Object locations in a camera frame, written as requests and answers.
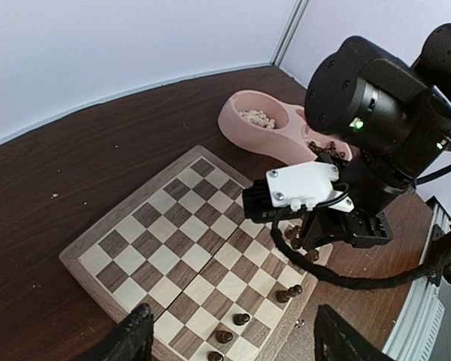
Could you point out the dark chess pieces pile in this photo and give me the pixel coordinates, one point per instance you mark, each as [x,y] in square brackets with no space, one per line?
[329,149]

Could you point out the pink double bowl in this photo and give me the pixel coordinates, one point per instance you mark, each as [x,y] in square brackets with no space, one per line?
[287,142]

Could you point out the white chess pieces pile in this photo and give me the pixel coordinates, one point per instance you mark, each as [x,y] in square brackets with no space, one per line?
[258,118]

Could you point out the dark bishop chess piece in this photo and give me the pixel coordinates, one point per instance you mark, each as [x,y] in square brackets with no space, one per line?
[283,296]

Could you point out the front aluminium rail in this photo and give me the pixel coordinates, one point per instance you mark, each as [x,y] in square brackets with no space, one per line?
[418,324]

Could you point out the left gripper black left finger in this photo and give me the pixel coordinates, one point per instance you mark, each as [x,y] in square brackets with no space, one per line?
[131,339]

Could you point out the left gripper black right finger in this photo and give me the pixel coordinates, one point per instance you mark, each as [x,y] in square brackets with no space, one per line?
[336,339]

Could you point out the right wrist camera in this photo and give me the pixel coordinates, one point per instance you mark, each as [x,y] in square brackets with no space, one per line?
[297,189]

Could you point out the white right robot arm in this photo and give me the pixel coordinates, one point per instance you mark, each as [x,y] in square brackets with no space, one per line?
[434,66]

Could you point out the dark pawn chess piece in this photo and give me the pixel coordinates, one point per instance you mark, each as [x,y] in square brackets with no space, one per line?
[241,319]
[215,356]

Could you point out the right aluminium frame post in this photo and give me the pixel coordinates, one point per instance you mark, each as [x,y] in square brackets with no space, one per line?
[292,24]

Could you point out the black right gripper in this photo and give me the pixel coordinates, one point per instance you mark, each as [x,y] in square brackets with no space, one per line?
[400,124]

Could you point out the dark knight chess piece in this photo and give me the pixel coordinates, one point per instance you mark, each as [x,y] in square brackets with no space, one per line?
[312,256]

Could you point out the dark rook chess piece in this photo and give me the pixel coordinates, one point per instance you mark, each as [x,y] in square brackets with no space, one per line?
[223,337]
[293,235]

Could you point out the wooden chess board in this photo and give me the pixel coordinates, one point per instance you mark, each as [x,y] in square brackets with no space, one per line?
[181,244]

